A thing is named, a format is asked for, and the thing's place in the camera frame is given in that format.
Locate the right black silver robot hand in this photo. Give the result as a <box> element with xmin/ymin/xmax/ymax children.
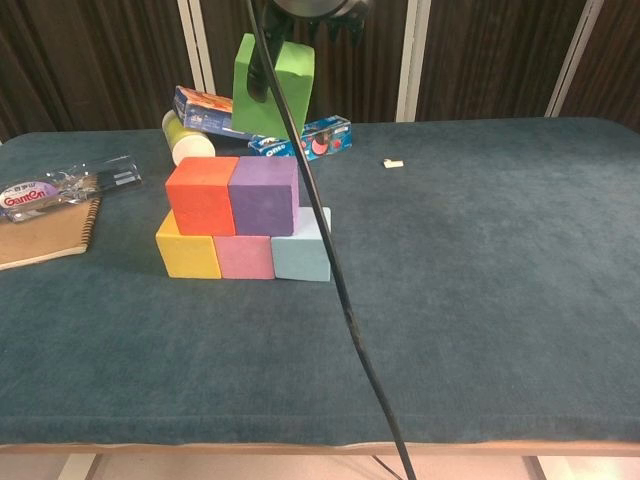
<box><xmin>244</xmin><ymin>0</ymin><xmax>375</xmax><ymax>105</ymax></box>

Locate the green foam cube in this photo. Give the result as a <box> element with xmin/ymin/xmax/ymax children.
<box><xmin>231</xmin><ymin>32</ymin><xmax>317</xmax><ymax>137</ymax></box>

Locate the purple foam cube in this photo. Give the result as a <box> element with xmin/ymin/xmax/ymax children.
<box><xmin>227</xmin><ymin>156</ymin><xmax>301</xmax><ymax>237</ymax></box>

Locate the orange foam cube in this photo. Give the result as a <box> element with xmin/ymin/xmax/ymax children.
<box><xmin>164</xmin><ymin>156</ymin><xmax>241</xmax><ymax>238</ymax></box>

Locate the light blue foam cube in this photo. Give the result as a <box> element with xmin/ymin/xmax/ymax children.
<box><xmin>270</xmin><ymin>206</ymin><xmax>333</xmax><ymax>284</ymax></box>

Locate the pink foam cube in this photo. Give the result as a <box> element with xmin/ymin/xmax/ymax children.
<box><xmin>213</xmin><ymin>234</ymin><xmax>276</xmax><ymax>281</ymax></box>

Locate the yellow foam cube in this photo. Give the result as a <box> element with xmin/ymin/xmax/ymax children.
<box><xmin>155</xmin><ymin>209</ymin><xmax>223</xmax><ymax>280</ymax></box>

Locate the blue Oreo cookie box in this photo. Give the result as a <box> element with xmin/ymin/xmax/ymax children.
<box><xmin>247</xmin><ymin>115</ymin><xmax>353</xmax><ymax>162</ymax></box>

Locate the orange blue cracker box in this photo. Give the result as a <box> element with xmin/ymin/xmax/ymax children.
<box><xmin>172</xmin><ymin>85</ymin><xmax>259</xmax><ymax>141</ymax></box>

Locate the yellow-green canister white lid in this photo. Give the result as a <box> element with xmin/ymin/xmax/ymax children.
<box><xmin>161</xmin><ymin>109</ymin><xmax>217</xmax><ymax>169</ymax></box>

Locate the dark teal table cloth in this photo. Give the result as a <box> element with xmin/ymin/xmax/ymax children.
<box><xmin>0</xmin><ymin>117</ymin><xmax>640</xmax><ymax>446</ymax></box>

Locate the clear plastic water bottle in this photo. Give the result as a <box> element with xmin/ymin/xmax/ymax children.
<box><xmin>0</xmin><ymin>155</ymin><xmax>144</xmax><ymax>225</ymax></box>

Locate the brown spiral notebook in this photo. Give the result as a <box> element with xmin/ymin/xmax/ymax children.
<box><xmin>0</xmin><ymin>197</ymin><xmax>103</xmax><ymax>272</ymax></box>

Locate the white partition frame post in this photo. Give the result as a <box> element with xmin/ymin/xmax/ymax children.
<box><xmin>177</xmin><ymin>0</ymin><xmax>216</xmax><ymax>94</ymax></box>
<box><xmin>395</xmin><ymin>0</ymin><xmax>431</xmax><ymax>123</ymax></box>
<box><xmin>544</xmin><ymin>0</ymin><xmax>604</xmax><ymax>119</ymax></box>

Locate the black right hand cable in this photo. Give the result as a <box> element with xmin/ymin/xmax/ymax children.
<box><xmin>244</xmin><ymin>0</ymin><xmax>417</xmax><ymax>480</ymax></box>

